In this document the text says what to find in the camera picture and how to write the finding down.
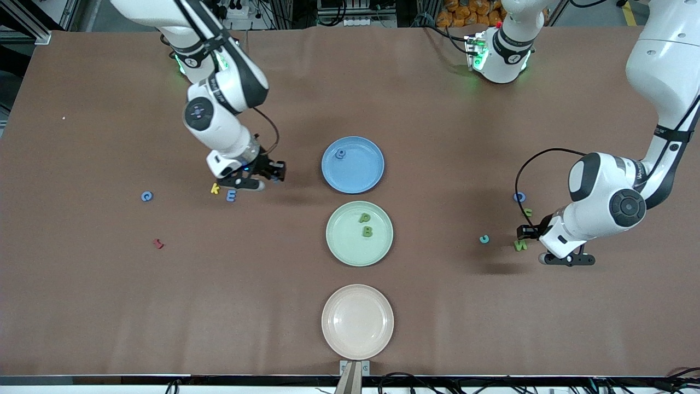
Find aluminium frame post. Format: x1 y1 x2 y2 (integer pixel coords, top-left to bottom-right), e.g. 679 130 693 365
16 0 53 45

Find light green plate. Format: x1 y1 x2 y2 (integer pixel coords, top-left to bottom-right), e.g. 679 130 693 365
325 201 394 267

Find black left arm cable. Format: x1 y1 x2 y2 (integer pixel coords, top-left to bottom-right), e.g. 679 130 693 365
515 148 587 228

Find tan upright post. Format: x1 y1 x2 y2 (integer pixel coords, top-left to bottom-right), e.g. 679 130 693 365
335 362 364 394

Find blue plate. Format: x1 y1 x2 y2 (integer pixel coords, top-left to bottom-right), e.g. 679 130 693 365
321 136 385 194

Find beige plate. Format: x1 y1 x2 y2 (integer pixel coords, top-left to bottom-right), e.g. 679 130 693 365
321 284 394 361

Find orange objects pile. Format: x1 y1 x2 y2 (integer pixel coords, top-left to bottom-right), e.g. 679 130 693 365
436 0 505 28

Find white power strip black plugs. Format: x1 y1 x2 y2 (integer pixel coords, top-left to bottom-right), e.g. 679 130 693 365
216 0 250 20

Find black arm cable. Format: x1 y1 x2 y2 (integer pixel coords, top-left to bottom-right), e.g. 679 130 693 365
515 148 587 228
252 106 280 161

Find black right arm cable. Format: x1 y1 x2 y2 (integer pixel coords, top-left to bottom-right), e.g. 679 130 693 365
252 106 280 161

